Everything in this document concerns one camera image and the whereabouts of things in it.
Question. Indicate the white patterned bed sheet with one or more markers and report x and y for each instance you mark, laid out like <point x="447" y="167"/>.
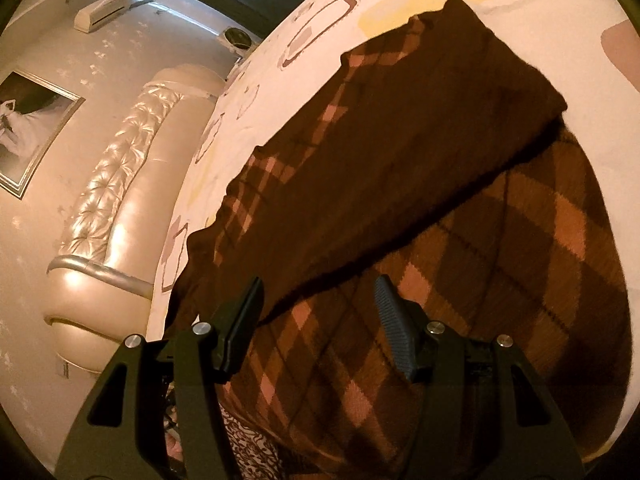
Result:
<point x="525" y="25"/>

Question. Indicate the black-and-white patterned cloth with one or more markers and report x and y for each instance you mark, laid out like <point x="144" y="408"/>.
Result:
<point x="247" y="445"/>

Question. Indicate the framed black-and-white wall picture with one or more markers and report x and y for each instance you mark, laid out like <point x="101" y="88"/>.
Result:
<point x="30" y="125"/>

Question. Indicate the white wall air conditioner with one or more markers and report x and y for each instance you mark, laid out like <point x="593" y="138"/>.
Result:
<point x="102" y="10"/>

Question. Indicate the brown argyle knit sweater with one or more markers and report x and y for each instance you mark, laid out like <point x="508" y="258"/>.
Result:
<point x="400" y="200"/>

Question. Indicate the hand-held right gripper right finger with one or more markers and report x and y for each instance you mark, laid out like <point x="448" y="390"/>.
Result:
<point x="395" y="325"/>

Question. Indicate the tufted cream leather headboard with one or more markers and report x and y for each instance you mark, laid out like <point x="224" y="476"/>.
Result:
<point x="125" y="210"/>

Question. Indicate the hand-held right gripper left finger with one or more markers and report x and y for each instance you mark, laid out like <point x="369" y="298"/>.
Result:
<point x="243" y="317"/>

